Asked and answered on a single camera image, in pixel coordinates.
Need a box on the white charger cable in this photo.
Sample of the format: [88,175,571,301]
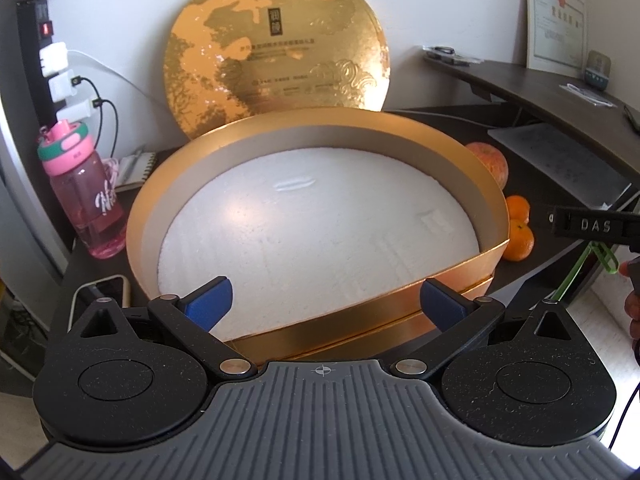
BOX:
[65,49,174,116]

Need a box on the smartphone with white case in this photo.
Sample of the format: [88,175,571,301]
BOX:
[66,274,131,332]

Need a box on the pink water bottle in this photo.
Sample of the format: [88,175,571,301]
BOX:
[37,119,126,260]

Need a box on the orange mandarin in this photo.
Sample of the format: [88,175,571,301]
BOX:
[502,219,535,262]
[506,195,530,224]

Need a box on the spiral notebook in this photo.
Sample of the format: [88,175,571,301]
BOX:
[115,150,157,193]

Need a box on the person right hand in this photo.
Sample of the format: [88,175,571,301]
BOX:
[618,258,640,340]

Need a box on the bottom white charger plug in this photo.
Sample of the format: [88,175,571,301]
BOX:
[56,99,94,122]

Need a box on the framed white certificate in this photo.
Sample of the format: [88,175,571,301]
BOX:
[526,0,587,78]

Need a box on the red yellow apple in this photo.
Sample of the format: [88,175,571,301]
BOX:
[465,142,509,190]

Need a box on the middle white charger plug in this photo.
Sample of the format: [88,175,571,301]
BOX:
[48,70,77,103]

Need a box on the white charger plug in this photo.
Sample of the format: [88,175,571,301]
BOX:
[56,99,94,122]
[48,70,77,103]
[39,41,70,78]

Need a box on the top white charger plug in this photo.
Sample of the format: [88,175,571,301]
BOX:
[39,41,70,78]

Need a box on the round gold box lid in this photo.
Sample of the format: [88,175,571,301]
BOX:
[163,0,390,139]

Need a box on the small green device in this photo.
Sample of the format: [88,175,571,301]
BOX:
[584,50,612,91]

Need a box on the pink coiled cable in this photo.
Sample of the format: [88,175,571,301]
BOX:
[102,156,122,192]

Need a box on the black charger cable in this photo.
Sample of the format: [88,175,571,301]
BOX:
[71,75,121,158]

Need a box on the round gold box base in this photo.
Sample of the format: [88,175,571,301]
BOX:
[127,108,509,363]

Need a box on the black power strip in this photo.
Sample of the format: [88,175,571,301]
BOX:
[16,0,58,127]

